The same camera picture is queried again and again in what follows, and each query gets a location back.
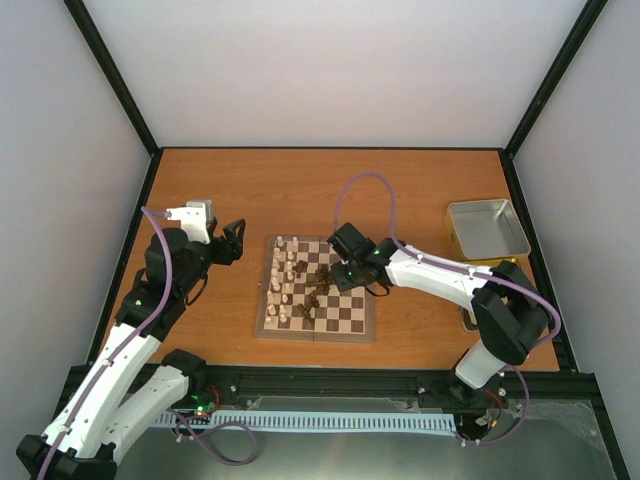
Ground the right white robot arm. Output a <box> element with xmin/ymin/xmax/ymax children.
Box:
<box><xmin>327</xmin><ymin>223</ymin><xmax>549</xmax><ymax>390</ymax></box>

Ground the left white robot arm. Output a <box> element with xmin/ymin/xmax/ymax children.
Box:
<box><xmin>16</xmin><ymin>219</ymin><xmax>246</xmax><ymax>479</ymax></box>

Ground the row of white chess pieces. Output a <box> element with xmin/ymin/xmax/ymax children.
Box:
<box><xmin>262</xmin><ymin>235</ymin><xmax>299</xmax><ymax>328</ymax></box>

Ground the wooden folding chess board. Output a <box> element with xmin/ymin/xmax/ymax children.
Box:
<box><xmin>255</xmin><ymin>236</ymin><xmax>375</xmax><ymax>343</ymax></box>

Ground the gold tin box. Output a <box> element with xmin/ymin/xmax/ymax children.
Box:
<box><xmin>457</xmin><ymin>255</ymin><xmax>524</xmax><ymax>334</ymax></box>

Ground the silver tin lid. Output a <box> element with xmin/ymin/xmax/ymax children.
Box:
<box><xmin>444</xmin><ymin>199</ymin><xmax>531</xmax><ymax>263</ymax></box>

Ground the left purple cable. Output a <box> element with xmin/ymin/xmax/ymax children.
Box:
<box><xmin>34</xmin><ymin>205</ymin><xmax>176</xmax><ymax>480</ymax></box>

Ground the purple cable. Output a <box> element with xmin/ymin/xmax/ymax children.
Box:
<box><xmin>34</xmin><ymin>205</ymin><xmax>176</xmax><ymax>480</ymax></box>
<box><xmin>332</xmin><ymin>172</ymin><xmax>561</xmax><ymax>448</ymax></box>

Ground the light blue cable duct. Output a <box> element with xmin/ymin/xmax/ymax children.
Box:
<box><xmin>152</xmin><ymin>409</ymin><xmax>459</xmax><ymax>435</ymax></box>

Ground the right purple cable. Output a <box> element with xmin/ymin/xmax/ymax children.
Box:
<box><xmin>332</xmin><ymin>172</ymin><xmax>561</xmax><ymax>448</ymax></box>

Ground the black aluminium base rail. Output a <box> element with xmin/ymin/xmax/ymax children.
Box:
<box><xmin>54</xmin><ymin>365</ymin><xmax>604</xmax><ymax>416</ymax></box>

